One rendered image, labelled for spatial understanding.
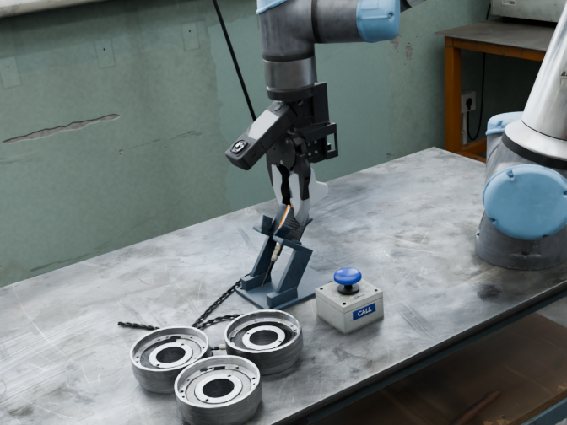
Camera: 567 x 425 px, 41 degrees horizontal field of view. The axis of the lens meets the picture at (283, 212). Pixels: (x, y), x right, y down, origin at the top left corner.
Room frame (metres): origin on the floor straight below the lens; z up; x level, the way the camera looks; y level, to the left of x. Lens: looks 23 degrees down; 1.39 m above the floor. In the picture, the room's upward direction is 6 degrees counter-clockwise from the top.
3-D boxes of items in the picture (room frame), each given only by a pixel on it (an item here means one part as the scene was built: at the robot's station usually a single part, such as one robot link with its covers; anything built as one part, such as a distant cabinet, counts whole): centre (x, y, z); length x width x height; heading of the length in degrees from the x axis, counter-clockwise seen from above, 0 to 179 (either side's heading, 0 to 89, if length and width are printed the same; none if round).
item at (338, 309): (0.95, -0.09, 0.82); 0.08 x 0.07 x 0.05; 120
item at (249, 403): (0.77, 0.10, 0.82); 0.10 x 0.10 x 0.04
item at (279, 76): (1.08, -0.03, 1.14); 0.08 x 0.08 x 0.05
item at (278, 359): (0.87, 0.04, 0.82); 0.10 x 0.10 x 0.04
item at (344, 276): (0.95, -0.08, 0.85); 0.04 x 0.04 x 0.05
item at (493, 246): (1.11, -0.38, 0.85); 0.15 x 0.15 x 0.10
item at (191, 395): (0.77, 0.10, 0.82); 0.08 x 0.08 x 0.02
